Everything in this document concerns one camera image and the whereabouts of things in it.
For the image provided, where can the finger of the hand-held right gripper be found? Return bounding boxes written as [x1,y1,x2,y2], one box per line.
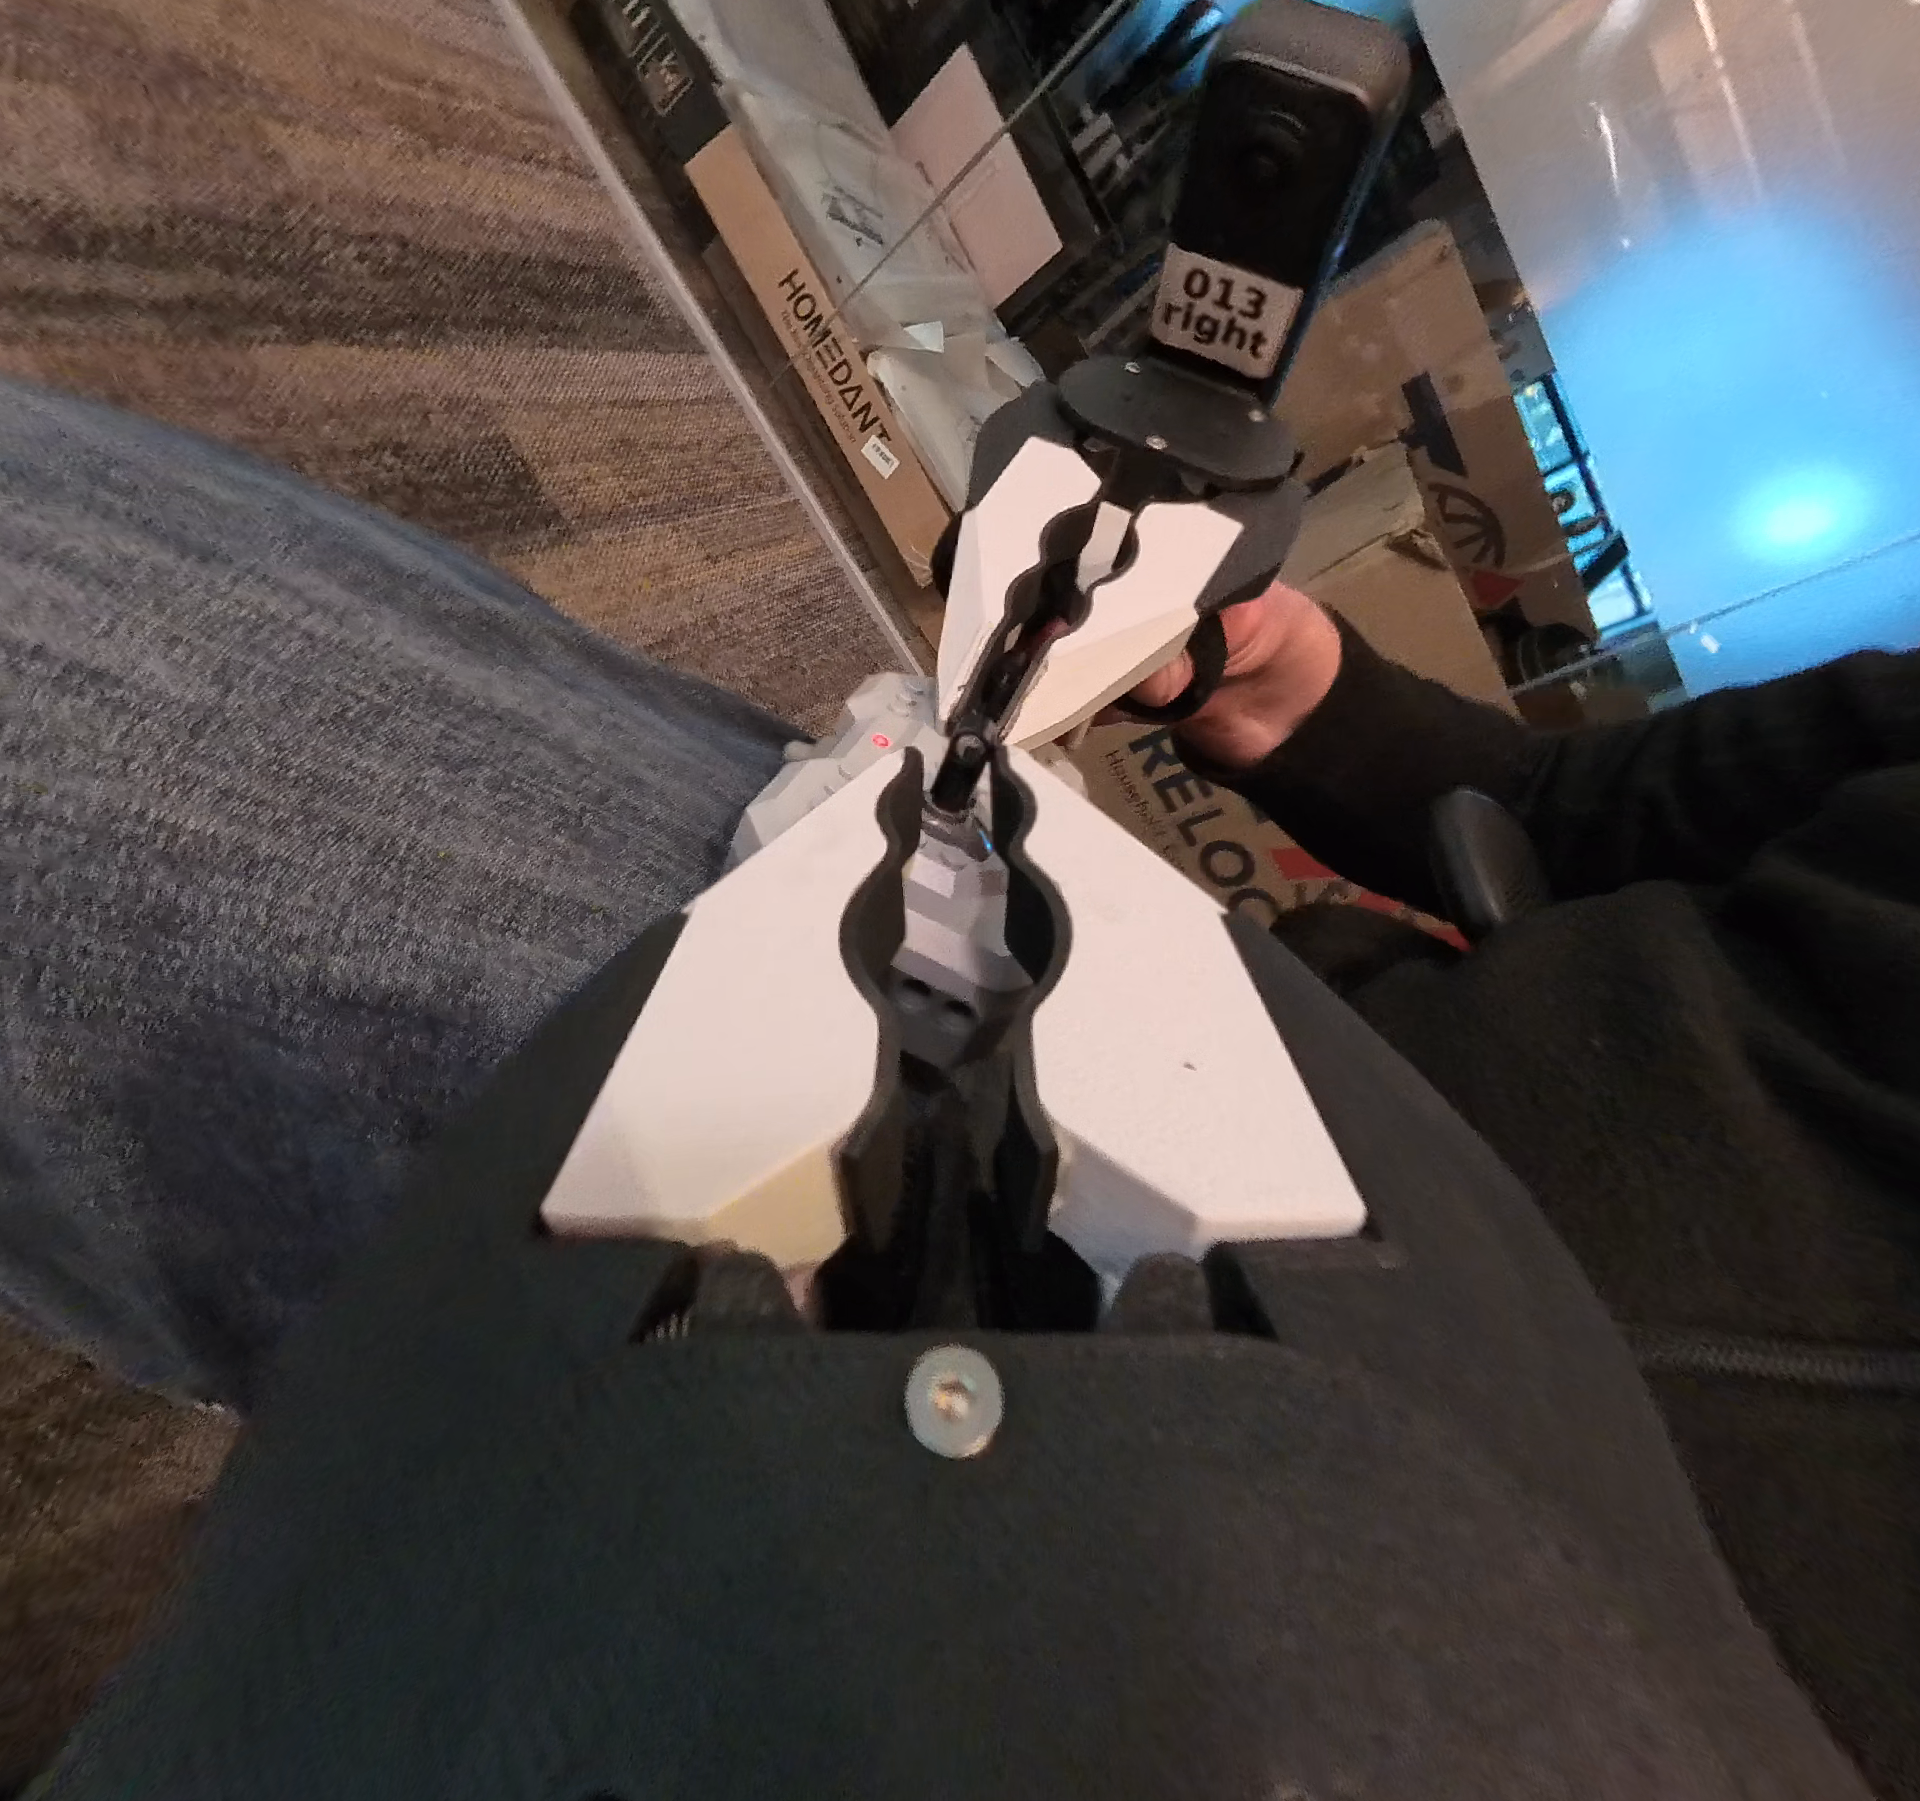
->
[930,446,1111,738]
[1005,492,1254,753]

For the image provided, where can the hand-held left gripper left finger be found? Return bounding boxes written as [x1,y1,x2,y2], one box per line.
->
[539,753,920,1293]

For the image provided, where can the flat white packaged boxes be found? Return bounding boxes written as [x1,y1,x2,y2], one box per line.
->
[557,0,1081,603]

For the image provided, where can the grey remote controller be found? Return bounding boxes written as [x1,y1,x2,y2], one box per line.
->
[722,670,1035,1038]

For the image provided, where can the open-flap cardboard box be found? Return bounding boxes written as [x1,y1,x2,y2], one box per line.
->
[1290,438,1608,723]

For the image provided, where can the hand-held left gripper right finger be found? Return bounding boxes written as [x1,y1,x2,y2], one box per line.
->
[1005,753,1374,1293]

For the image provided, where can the grey chair armrest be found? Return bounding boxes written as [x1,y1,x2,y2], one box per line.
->
[1426,782,1552,933]

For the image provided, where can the person's right hand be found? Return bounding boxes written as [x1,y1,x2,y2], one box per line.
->
[1135,587,1345,769]

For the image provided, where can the person's right forearm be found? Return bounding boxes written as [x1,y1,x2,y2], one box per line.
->
[1261,618,1920,917]

